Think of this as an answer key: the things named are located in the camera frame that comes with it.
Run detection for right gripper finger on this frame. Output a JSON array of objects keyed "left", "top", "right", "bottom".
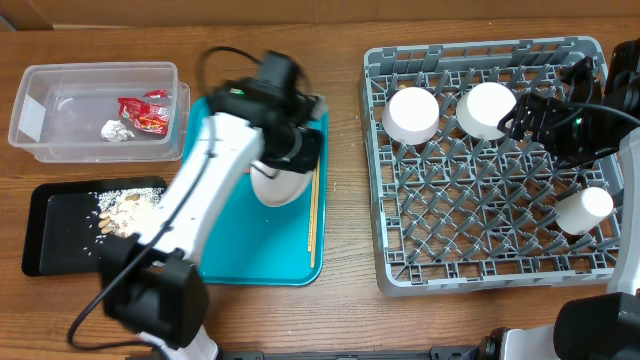
[
  {"left": 497, "top": 103, "right": 528, "bottom": 140},
  {"left": 560, "top": 57, "right": 598, "bottom": 103}
]

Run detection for pink dinner plate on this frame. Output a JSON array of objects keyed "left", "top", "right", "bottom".
[{"left": 250, "top": 161, "right": 312, "bottom": 207}]

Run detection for white bowl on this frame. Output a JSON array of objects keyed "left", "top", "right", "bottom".
[{"left": 456, "top": 82, "right": 516, "bottom": 141}]

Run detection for white cup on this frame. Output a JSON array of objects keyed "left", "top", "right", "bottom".
[{"left": 554, "top": 187, "right": 614, "bottom": 235}]

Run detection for pink bowl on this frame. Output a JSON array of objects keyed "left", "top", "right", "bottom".
[{"left": 382, "top": 87, "right": 440, "bottom": 145}]

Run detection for red snack wrapper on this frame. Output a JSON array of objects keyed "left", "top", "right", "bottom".
[{"left": 117, "top": 89, "right": 171, "bottom": 135}]

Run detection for foil ball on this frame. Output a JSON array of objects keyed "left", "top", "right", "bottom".
[{"left": 100, "top": 120, "right": 135, "bottom": 142}]

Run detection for peanuts and rice scraps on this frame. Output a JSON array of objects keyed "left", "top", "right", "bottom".
[{"left": 91, "top": 187, "right": 165, "bottom": 244}]

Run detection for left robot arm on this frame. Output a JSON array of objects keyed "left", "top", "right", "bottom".
[{"left": 83, "top": 51, "right": 326, "bottom": 359}]

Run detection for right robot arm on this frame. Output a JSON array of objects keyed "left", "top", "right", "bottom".
[{"left": 479, "top": 40, "right": 639, "bottom": 359}]

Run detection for grey dishwasher rack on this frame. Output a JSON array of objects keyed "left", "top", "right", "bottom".
[{"left": 359, "top": 36, "right": 620, "bottom": 297}]

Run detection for wooden chopstick right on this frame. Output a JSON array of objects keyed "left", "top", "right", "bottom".
[{"left": 308, "top": 160, "right": 320, "bottom": 268}]

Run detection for wooden chopstick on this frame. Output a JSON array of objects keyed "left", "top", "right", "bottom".
[
  {"left": 308, "top": 160, "right": 320, "bottom": 268},
  {"left": 307, "top": 161, "right": 320, "bottom": 253}
]

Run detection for wooden chopstick left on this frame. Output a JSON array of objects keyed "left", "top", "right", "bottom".
[{"left": 307, "top": 161, "right": 320, "bottom": 253}]

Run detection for teal serving tray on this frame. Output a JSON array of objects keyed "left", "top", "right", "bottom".
[{"left": 180, "top": 95, "right": 330, "bottom": 287}]

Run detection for clear plastic bin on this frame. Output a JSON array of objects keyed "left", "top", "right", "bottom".
[{"left": 8, "top": 62, "right": 190, "bottom": 163}]

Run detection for black tray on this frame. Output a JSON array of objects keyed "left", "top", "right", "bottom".
[{"left": 21, "top": 176, "right": 166, "bottom": 277}]

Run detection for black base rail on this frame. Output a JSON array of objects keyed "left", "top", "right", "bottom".
[{"left": 216, "top": 346, "right": 488, "bottom": 360}]

